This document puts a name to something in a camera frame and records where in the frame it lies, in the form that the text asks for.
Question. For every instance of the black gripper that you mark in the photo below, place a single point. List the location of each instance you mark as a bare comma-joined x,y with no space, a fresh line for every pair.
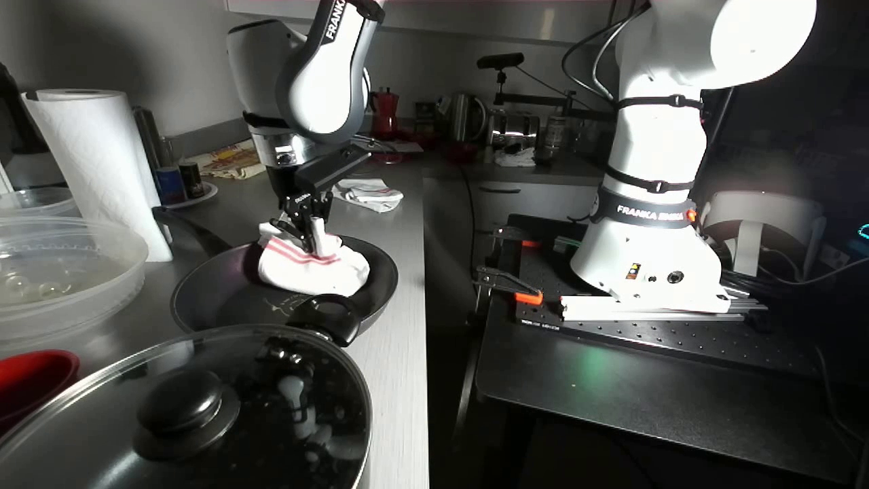
301,206

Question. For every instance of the white towel with red stripe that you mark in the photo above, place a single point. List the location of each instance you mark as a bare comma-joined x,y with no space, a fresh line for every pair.
291,266

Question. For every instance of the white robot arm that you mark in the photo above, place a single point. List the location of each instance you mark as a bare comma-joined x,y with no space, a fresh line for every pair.
306,94

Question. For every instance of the white paper towel roll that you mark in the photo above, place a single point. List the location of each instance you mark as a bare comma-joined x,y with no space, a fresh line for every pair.
98,151

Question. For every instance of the white plate with cans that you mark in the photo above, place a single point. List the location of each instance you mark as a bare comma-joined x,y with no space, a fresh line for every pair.
185,202

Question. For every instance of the red moka pot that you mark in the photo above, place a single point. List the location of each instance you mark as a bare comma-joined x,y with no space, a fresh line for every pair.
387,114

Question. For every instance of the blue can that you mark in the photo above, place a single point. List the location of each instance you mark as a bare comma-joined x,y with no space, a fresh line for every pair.
170,185

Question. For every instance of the steel kettle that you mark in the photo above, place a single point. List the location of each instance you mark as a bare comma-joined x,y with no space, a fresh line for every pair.
467,117

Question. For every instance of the black pot with glass lid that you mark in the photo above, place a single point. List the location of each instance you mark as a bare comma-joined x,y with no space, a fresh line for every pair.
224,409

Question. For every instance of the clear plastic container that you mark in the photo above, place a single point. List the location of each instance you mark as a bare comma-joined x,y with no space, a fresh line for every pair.
61,276

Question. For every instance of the red bowl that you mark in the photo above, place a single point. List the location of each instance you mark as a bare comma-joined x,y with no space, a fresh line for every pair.
34,378

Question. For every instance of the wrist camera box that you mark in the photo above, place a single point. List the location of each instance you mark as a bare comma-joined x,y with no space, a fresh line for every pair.
323,173

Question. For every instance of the orange handled clamp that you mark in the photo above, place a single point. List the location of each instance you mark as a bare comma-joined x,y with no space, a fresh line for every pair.
509,284

